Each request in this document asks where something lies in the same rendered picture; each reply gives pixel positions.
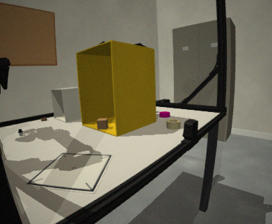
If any cream box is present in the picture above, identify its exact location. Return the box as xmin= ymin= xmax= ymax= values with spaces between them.
xmin=51 ymin=87 xmax=82 ymax=123

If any black square outline on floor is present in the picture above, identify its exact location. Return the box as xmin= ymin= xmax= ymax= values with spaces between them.
xmin=24 ymin=153 xmax=113 ymax=194

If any small brown wooden block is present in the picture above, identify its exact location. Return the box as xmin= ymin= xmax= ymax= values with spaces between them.
xmin=97 ymin=118 xmax=108 ymax=130

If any yellow open-sided box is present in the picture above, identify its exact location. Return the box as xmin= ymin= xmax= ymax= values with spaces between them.
xmin=76 ymin=40 xmax=156 ymax=137

